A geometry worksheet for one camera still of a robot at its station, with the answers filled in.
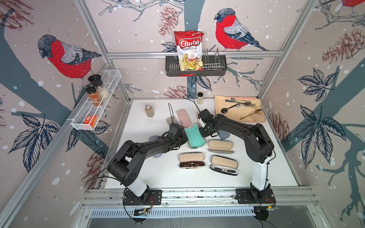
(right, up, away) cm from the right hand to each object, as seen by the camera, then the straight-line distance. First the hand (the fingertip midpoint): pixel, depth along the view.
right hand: (202, 132), depth 96 cm
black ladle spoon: (+19, +16, +15) cm, 29 cm away
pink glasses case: (-13, +10, +10) cm, 19 cm away
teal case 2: (-6, -3, 0) cm, 6 cm away
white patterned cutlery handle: (+34, +20, +19) cm, 44 cm away
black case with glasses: (+12, -17, -13) cm, 25 cm away
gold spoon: (+45, +15, +14) cm, 49 cm away
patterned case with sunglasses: (-8, -15, -11) cm, 20 cm away
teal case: (-22, +9, +8) cm, 25 cm away
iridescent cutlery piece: (+30, +23, +22) cm, 44 cm away
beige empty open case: (+11, -8, -4) cm, 15 cm away
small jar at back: (0, +25, +16) cm, 30 cm away
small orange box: (-56, +11, -32) cm, 65 cm away
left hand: (-8, -1, -5) cm, 10 cm away
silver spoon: (+31, +25, +23) cm, 46 cm away
